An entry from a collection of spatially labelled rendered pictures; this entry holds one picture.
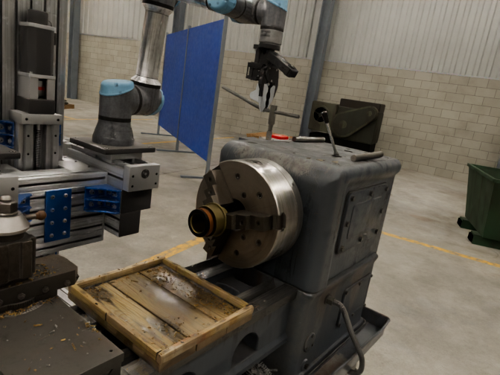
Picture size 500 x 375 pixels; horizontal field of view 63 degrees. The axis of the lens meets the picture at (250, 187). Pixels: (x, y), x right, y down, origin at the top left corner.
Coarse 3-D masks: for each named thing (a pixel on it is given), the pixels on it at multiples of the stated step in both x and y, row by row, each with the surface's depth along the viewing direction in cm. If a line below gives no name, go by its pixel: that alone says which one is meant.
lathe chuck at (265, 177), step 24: (240, 168) 113; (264, 168) 112; (240, 192) 114; (264, 192) 108; (288, 192) 112; (288, 216) 110; (240, 240) 115; (264, 240) 110; (288, 240) 113; (240, 264) 116
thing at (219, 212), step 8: (200, 208) 105; (208, 208) 106; (216, 208) 106; (224, 208) 110; (192, 216) 106; (200, 216) 109; (208, 216) 103; (216, 216) 105; (224, 216) 106; (192, 224) 107; (200, 224) 109; (208, 224) 103; (216, 224) 104; (224, 224) 107; (192, 232) 106; (200, 232) 105; (208, 232) 104; (216, 232) 106
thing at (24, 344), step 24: (24, 312) 76; (48, 312) 77; (72, 312) 78; (0, 336) 69; (24, 336) 69; (48, 336) 70; (72, 336) 71; (96, 336) 72; (0, 360) 63; (24, 360) 64; (48, 360) 65; (72, 360) 66; (96, 360) 66; (120, 360) 69
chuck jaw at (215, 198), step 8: (216, 168) 119; (208, 176) 115; (216, 176) 114; (208, 184) 115; (216, 184) 114; (224, 184) 116; (208, 192) 113; (216, 192) 112; (224, 192) 114; (208, 200) 110; (216, 200) 110; (224, 200) 113; (232, 200) 115
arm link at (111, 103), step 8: (104, 80) 145; (112, 80) 147; (120, 80) 148; (128, 80) 150; (104, 88) 143; (112, 88) 142; (120, 88) 143; (128, 88) 145; (136, 88) 152; (104, 96) 143; (112, 96) 143; (120, 96) 144; (128, 96) 146; (136, 96) 150; (104, 104) 144; (112, 104) 144; (120, 104) 144; (128, 104) 147; (136, 104) 150; (104, 112) 145; (112, 112) 144; (120, 112) 145; (128, 112) 148; (136, 112) 154
